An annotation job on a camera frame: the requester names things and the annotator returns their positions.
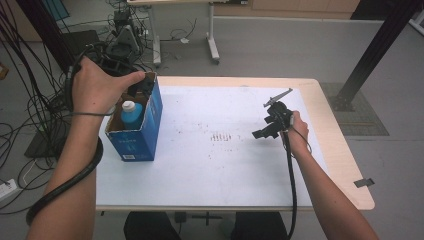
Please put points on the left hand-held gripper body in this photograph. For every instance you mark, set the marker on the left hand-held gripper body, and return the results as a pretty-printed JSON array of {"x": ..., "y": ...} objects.
[{"x": 115, "y": 65}]

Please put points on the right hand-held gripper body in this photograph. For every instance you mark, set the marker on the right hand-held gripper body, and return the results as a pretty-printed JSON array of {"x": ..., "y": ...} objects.
[{"x": 280, "y": 115}]

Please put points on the blue bottle with white cap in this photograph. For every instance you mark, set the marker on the blue bottle with white cap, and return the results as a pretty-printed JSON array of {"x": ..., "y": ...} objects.
[{"x": 131, "y": 118}]

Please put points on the blue cardboard box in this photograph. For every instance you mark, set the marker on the blue cardboard box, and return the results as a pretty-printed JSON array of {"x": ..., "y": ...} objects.
[{"x": 141, "y": 140}]

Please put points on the person's right hand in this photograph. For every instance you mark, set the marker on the person's right hand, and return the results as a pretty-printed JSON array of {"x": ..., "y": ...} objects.
[{"x": 298, "y": 133}]

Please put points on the person's left hand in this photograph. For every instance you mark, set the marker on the person's left hand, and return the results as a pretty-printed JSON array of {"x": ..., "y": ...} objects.
[{"x": 95, "y": 90}]

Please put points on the grey device on floor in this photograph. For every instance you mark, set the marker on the grey device on floor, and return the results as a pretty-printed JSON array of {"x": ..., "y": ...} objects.
[{"x": 126, "y": 40}]

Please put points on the white table mat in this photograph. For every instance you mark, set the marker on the white table mat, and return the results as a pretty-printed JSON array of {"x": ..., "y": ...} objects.
[{"x": 213, "y": 173}]

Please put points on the white desk with legs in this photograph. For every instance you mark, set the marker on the white desk with legs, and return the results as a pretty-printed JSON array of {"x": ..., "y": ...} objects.
[{"x": 210, "y": 36}]

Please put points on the dark floor mat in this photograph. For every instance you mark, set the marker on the dark floor mat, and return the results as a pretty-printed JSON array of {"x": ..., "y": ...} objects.
[{"x": 366, "y": 123}]

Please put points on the person's right leg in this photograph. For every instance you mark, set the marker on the person's right leg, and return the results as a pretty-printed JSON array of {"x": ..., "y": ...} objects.
[{"x": 260, "y": 226}]

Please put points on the person's leg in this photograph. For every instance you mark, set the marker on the person's leg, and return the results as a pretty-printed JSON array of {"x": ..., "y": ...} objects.
[
  {"x": 260, "y": 226},
  {"x": 151, "y": 226}
]

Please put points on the grey tape strip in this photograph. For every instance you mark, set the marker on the grey tape strip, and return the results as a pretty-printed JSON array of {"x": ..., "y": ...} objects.
[{"x": 364, "y": 182}]

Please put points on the person's left leg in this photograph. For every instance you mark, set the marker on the person's left leg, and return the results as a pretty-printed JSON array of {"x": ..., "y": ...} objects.
[{"x": 151, "y": 226}]

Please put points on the white power strip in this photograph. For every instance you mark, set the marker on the white power strip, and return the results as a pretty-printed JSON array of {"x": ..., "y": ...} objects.
[{"x": 7, "y": 190}]

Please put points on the black metal stand post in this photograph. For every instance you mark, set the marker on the black metal stand post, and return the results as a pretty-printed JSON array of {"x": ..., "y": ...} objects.
[{"x": 46, "y": 30}]

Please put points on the black metal frame post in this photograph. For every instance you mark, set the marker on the black metal frame post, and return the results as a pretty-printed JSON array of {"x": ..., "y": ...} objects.
[{"x": 373, "y": 50}]

